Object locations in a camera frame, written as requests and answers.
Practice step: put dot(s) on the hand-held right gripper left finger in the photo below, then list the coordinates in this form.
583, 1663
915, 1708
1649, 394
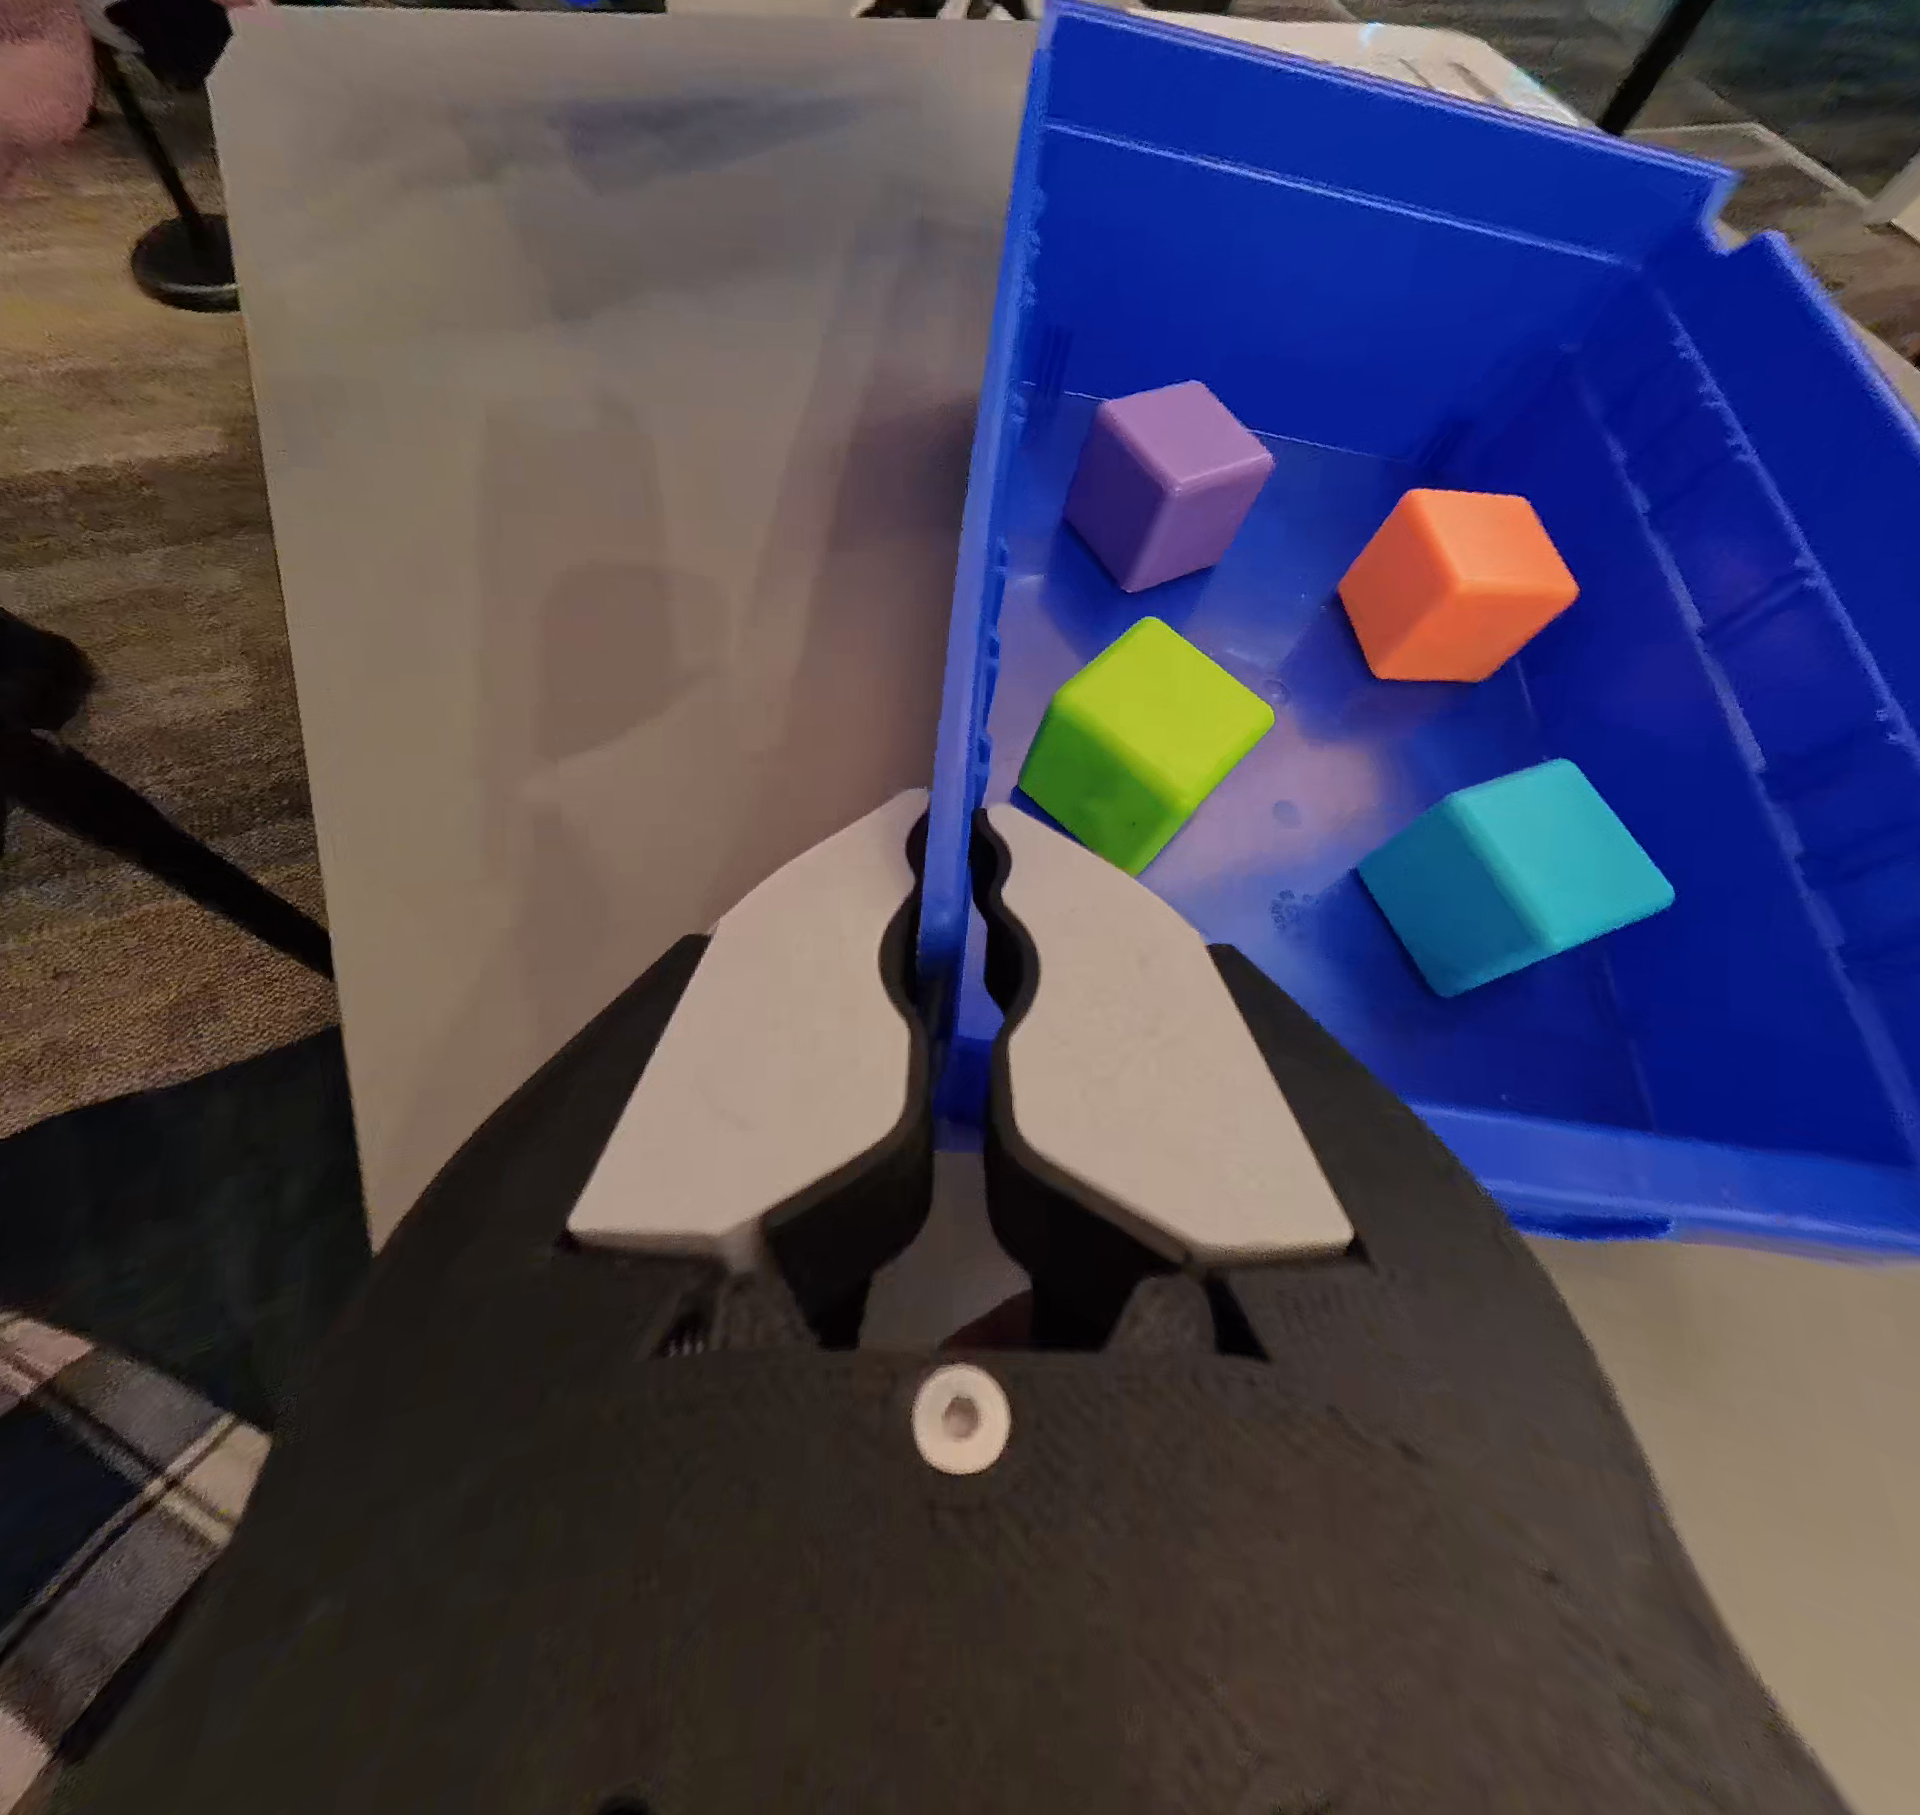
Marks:
766, 1065

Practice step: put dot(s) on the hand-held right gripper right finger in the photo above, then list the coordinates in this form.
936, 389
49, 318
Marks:
1154, 1081

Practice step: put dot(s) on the grey desk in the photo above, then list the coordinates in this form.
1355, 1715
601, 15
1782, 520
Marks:
598, 496

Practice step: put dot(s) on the person's left hand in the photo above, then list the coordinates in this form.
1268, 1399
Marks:
36, 44

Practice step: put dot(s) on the black round-base stand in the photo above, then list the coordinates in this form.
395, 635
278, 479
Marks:
186, 262

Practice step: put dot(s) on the green cube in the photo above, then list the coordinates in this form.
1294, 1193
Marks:
1147, 744

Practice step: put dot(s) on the teal cube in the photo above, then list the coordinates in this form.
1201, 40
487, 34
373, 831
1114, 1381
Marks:
1514, 878

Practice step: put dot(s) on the orange cube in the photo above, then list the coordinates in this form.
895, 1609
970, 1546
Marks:
1456, 586

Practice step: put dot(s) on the purple cube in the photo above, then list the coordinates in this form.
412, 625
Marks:
1170, 488

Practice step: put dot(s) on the black tripod leg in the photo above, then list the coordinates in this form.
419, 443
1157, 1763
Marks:
150, 825

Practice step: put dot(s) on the plaid cloth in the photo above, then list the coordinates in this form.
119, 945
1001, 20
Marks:
106, 1484

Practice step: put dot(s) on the white paper sheet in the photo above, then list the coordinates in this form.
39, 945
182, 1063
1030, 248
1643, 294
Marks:
1456, 68

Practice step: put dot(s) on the black slanted pole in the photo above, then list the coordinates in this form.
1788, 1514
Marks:
1681, 31

